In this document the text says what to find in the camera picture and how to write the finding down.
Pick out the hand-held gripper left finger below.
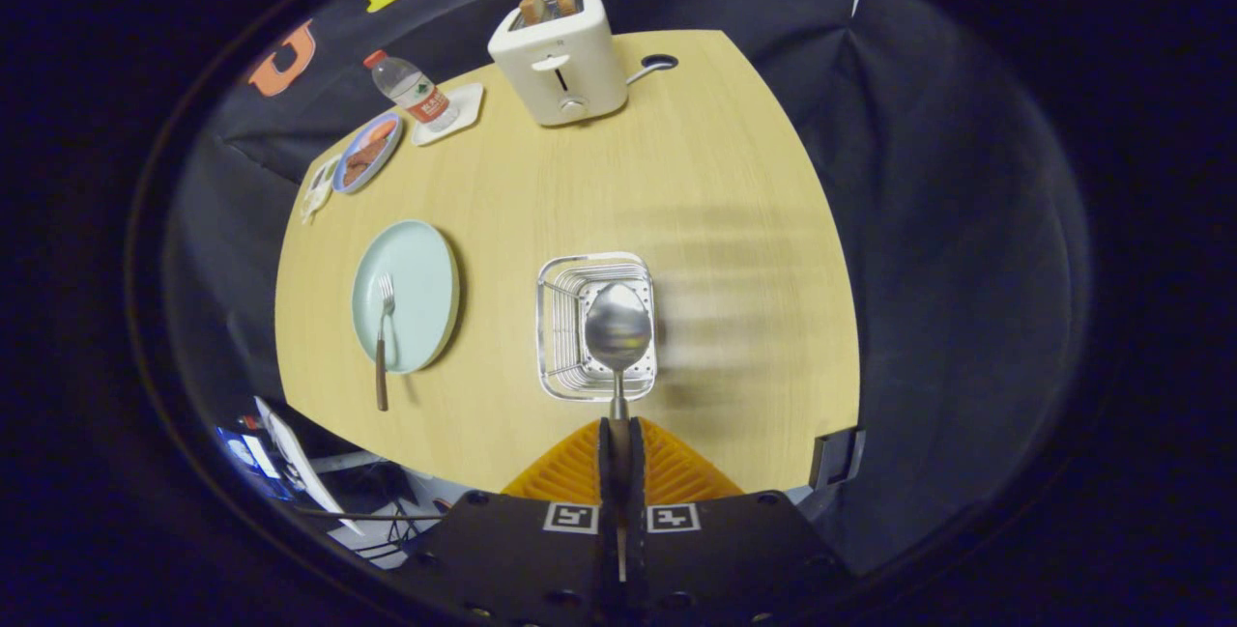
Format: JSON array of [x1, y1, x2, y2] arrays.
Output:
[[411, 417, 624, 627]]

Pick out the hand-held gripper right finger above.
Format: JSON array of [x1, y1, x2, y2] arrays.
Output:
[[623, 417, 851, 627]]

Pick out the metal spoon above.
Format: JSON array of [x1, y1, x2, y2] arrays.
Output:
[[584, 282, 653, 435]]

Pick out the metal fork wooden handle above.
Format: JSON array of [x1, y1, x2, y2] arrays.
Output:
[[374, 273, 397, 413]]

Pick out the light green plate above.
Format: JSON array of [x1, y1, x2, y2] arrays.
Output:
[[351, 219, 461, 376]]

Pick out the white board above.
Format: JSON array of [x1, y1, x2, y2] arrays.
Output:
[[253, 397, 366, 536]]

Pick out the blue lit screen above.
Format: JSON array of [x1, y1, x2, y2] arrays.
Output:
[[215, 426, 291, 502]]

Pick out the blue plate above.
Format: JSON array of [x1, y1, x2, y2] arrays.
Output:
[[331, 111, 405, 195]]

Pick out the black backdrop cloth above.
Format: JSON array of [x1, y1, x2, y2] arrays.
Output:
[[164, 0, 1093, 575]]

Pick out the white square coaster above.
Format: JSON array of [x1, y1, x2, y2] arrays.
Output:
[[411, 81, 485, 147]]

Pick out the reddish meat slices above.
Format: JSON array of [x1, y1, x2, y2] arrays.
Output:
[[345, 119, 398, 185]]

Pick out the white compartment sauce tray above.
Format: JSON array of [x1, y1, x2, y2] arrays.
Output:
[[300, 156, 341, 225]]

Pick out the white toaster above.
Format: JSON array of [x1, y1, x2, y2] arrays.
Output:
[[487, 0, 629, 128]]

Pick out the clear water bottle red cap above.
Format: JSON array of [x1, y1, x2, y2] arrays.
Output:
[[363, 49, 461, 133]]

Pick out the metal wire basket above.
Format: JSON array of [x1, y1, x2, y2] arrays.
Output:
[[536, 252, 660, 403]]

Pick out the grey toaster cable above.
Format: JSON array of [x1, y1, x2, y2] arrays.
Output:
[[623, 54, 679, 87]]

